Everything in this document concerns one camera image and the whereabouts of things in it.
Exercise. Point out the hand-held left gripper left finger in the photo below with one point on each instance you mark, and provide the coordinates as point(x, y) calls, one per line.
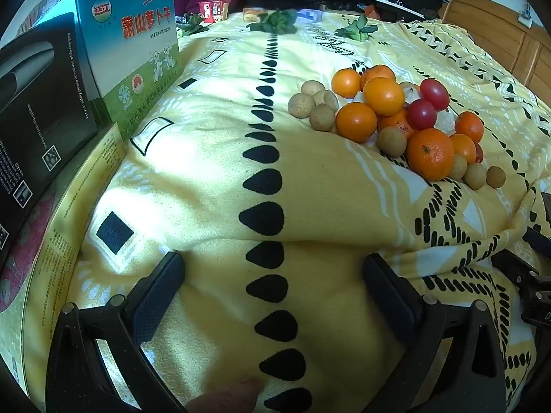
point(157, 286)

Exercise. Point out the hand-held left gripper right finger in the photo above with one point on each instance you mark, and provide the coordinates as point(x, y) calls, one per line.
point(389, 292)

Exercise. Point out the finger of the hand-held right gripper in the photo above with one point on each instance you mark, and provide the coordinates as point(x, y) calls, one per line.
point(514, 266)
point(538, 241)

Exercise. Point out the red cherry tomato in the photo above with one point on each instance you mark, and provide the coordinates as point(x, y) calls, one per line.
point(434, 93)
point(422, 114)
point(479, 153)

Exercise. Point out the pile of oranges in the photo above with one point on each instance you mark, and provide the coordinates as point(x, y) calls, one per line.
point(430, 155)

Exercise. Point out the group of brown longans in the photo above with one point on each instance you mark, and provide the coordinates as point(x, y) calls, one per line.
point(301, 104)

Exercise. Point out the person's left hand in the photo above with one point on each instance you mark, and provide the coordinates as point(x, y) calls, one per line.
point(232, 398)

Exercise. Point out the yellow flat box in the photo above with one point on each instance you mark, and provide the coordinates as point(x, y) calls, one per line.
point(73, 206)

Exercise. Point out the yellow patterned blanket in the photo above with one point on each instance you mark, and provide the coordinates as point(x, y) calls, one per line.
point(206, 159)

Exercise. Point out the white lumpy object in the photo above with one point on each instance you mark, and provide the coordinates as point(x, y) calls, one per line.
point(447, 122)
point(412, 91)

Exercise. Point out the wooden headboard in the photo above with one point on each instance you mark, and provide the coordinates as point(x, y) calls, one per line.
point(495, 38)

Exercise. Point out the black cardboard box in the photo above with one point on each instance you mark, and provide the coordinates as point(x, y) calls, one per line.
point(38, 116)

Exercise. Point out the blue and green cardboard box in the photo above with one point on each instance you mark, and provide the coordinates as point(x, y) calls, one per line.
point(129, 51)

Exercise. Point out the green leafy vegetable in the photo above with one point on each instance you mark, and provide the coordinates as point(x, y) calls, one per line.
point(273, 21)
point(193, 23)
point(355, 30)

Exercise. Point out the red instant noodle cup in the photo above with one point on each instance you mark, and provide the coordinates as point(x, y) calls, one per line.
point(213, 11)

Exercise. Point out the orange snack packet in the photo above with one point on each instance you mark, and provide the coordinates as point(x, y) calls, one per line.
point(254, 14)

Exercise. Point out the blue small packet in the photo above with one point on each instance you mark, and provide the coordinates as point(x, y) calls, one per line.
point(310, 15)

